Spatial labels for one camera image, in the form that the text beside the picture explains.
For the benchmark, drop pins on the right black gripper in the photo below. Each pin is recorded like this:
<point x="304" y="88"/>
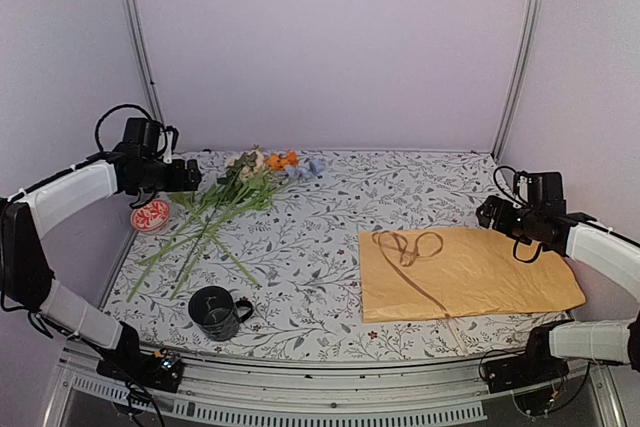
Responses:
<point x="500" y="224"/>

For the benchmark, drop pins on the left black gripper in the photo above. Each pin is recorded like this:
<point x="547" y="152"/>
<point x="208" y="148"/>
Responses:
<point x="180" y="183"/>

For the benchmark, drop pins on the cream rose fake stem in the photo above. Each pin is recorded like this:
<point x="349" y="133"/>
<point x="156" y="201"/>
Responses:
<point x="179" y="236"/>

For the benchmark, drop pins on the yellow wrapping paper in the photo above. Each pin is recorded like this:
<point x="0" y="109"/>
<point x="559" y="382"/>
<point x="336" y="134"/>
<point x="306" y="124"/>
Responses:
<point x="476" y="274"/>

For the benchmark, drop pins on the orange fake flower stem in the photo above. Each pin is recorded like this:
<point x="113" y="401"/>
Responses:
<point x="281" y="161"/>

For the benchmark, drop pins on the blue fake flower stem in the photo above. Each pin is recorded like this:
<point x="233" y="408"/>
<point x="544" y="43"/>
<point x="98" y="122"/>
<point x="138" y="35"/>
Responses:
<point x="312" y="169"/>

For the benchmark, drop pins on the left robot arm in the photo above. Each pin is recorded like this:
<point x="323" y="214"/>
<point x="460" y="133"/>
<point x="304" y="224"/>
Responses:
<point x="29" y="285"/>

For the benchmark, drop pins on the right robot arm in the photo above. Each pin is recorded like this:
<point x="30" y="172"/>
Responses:
<point x="580" y="238"/>

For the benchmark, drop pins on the green leafy fake stem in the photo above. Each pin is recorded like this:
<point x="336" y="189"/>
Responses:
<point x="240" y="191"/>

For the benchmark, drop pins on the red white patterned bowl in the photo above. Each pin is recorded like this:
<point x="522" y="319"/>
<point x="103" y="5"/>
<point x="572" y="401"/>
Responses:
<point x="151" y="217"/>

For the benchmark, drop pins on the floral patterned tablecloth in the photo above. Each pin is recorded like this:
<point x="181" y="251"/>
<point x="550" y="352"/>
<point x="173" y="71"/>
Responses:
<point x="304" y="253"/>

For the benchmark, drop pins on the black mug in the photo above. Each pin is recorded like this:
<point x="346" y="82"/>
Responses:
<point x="214" y="311"/>

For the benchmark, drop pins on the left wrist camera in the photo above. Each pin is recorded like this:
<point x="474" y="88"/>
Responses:
<point x="149" y="139"/>

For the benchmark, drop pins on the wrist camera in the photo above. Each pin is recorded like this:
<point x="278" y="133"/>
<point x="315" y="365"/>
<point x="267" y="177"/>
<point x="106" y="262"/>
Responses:
<point x="541" y="191"/>
<point x="149" y="139"/>

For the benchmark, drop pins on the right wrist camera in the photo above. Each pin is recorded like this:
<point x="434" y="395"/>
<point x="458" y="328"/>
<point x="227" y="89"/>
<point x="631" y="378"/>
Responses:
<point x="541" y="191"/>

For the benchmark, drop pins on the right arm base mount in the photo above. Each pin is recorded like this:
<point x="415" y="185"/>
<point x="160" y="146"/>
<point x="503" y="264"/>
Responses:
<point x="502" y="371"/>

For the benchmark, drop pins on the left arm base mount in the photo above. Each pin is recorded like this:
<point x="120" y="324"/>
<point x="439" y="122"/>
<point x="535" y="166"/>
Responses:
<point x="161" y="370"/>

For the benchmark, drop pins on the left metal frame post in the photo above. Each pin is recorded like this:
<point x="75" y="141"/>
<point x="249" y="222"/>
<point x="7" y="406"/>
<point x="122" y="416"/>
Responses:
<point x="134" y="25"/>

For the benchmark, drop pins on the metal frame post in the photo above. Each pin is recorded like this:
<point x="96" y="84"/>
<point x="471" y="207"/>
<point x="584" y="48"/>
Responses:
<point x="134" y="25"/>
<point x="525" y="45"/>

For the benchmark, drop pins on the front aluminium rail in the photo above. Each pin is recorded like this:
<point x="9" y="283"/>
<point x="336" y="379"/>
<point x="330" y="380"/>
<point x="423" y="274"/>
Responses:
<point x="217" y="390"/>

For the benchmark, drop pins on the right metal frame post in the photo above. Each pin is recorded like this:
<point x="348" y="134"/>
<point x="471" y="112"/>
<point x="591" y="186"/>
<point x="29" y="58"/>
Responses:
<point x="525" y="45"/>

